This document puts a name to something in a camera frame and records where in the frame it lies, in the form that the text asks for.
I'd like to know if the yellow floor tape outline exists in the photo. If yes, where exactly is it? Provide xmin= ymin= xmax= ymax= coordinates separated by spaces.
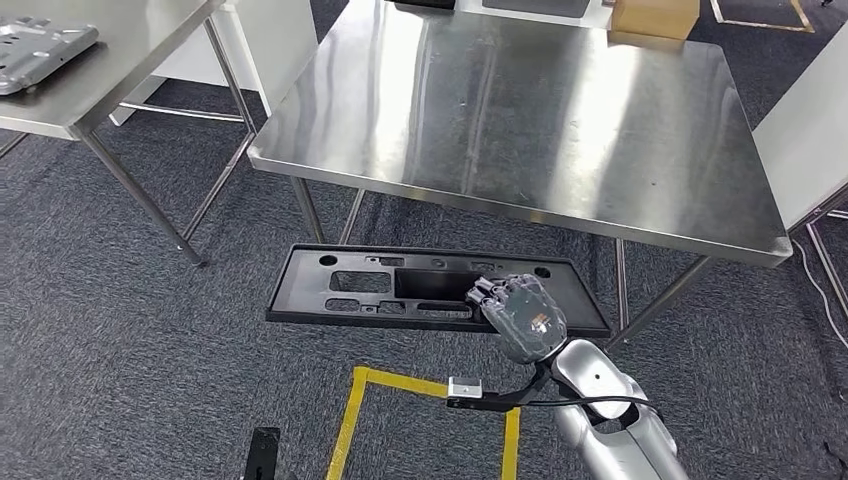
xmin=325 ymin=366 xmax=522 ymax=480
xmin=708 ymin=0 xmax=816 ymax=33

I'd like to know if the black robot left foot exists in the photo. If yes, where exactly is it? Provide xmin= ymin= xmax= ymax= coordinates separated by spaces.
xmin=241 ymin=427 xmax=283 ymax=480

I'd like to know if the open cardboard box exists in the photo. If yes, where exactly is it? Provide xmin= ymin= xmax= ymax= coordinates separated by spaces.
xmin=608 ymin=0 xmax=702 ymax=42

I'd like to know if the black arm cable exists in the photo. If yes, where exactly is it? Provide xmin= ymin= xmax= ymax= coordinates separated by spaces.
xmin=523 ymin=395 xmax=665 ymax=425

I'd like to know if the black plastic plate bracket part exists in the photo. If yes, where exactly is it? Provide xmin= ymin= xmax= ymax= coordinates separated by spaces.
xmin=266 ymin=243 xmax=612 ymax=340

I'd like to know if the white floor cable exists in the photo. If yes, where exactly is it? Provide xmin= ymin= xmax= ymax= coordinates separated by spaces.
xmin=791 ymin=238 xmax=848 ymax=349

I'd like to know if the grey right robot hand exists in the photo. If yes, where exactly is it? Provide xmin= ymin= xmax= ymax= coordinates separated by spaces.
xmin=465 ymin=273 xmax=569 ymax=366

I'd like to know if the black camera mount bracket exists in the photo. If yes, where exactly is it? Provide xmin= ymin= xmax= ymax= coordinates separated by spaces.
xmin=445 ymin=362 xmax=554 ymax=413

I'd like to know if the stainless steel workbench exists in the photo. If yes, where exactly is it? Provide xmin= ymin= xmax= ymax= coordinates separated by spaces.
xmin=246 ymin=0 xmax=794 ymax=354

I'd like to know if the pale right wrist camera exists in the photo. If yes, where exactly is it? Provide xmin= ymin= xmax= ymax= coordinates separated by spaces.
xmin=447 ymin=376 xmax=485 ymax=400

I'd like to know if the grey metal plate part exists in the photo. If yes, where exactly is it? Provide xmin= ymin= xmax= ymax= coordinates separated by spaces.
xmin=0 ymin=16 xmax=101 ymax=97

